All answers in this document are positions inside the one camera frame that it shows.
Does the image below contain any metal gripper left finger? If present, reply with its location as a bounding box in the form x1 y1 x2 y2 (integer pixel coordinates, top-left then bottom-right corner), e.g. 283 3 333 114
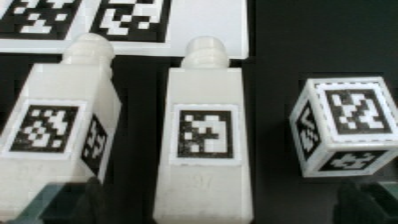
17 177 107 224

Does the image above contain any white marker base plate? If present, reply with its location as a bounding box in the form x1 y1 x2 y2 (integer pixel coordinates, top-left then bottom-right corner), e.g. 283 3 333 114
0 0 250 59

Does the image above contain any white tagged cube left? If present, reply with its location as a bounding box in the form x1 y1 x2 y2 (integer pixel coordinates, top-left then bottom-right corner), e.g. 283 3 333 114
290 77 398 177

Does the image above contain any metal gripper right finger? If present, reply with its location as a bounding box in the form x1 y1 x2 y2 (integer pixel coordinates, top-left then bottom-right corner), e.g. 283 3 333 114
335 181 398 224

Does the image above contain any white chair leg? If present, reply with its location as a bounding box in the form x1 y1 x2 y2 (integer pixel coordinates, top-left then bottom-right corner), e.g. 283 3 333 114
154 37 255 224
0 33 122 221

